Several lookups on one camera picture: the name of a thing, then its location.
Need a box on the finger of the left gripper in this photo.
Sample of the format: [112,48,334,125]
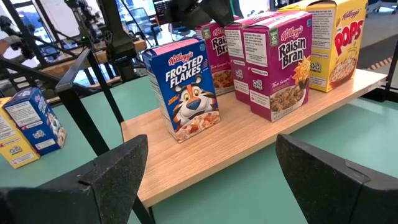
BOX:
[164,0,215,30]
[198,0,234,27]

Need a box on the black floor mat orange stripe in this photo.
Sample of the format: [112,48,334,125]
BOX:
[356,32,398,71]

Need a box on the yellow Pops cereal box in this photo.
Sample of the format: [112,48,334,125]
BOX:
[0,96,41,169]
[277,0,369,93]

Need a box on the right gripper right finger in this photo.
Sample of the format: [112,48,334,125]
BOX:
[275,133,398,224]

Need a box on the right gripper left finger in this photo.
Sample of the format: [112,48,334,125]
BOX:
[0,134,149,224]

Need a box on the magenta Raisin Bran cereal box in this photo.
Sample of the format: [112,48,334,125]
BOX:
[194,20,236,96]
[241,11,313,123]
[223,11,282,105]

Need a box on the blue Frosted Flakes cereal box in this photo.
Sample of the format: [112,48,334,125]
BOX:
[2,86,67,156]
[141,37,221,144]

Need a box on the wooden shelf black metal frame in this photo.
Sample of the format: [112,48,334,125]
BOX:
[55,40,398,224]

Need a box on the person's forearm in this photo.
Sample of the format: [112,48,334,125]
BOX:
[0,39,12,56]

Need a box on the person's hand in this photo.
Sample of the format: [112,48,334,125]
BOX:
[6,34,23,47]

